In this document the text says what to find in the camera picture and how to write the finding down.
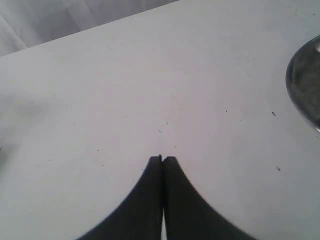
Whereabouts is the white backdrop curtain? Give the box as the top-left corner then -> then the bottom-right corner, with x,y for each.
0,0 -> 169,56

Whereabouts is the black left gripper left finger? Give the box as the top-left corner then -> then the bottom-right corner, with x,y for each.
79,155 -> 163,240

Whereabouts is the round steel plate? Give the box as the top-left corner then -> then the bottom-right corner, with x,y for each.
285,36 -> 320,132

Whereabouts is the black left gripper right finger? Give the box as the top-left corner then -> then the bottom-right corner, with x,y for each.
162,156 -> 254,240

